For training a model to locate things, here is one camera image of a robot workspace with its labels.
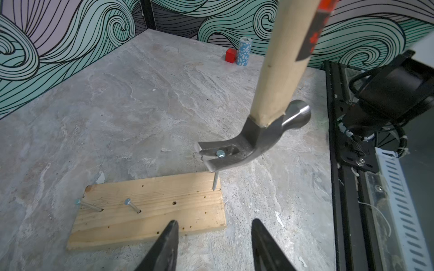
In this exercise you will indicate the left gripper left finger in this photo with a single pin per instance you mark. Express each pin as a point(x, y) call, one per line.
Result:
point(163, 254)

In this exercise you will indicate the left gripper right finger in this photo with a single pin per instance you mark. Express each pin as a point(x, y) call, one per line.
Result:
point(267, 255)

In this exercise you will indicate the wooden board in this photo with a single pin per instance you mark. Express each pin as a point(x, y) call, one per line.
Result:
point(187, 198)

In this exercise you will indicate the nail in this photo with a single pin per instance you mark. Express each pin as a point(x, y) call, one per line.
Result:
point(80, 202)
point(129, 203)
point(220, 155)

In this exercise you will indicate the wooden handle claw hammer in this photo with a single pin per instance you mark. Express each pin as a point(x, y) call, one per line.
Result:
point(297, 29)

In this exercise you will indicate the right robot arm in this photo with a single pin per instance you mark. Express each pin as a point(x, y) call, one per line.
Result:
point(390, 96)

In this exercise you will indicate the red cube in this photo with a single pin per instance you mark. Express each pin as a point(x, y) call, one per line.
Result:
point(231, 55)

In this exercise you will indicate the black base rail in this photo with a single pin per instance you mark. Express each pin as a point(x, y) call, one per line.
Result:
point(356, 242)

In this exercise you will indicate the white slotted cable duct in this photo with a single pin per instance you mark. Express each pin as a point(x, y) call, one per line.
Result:
point(409, 232)

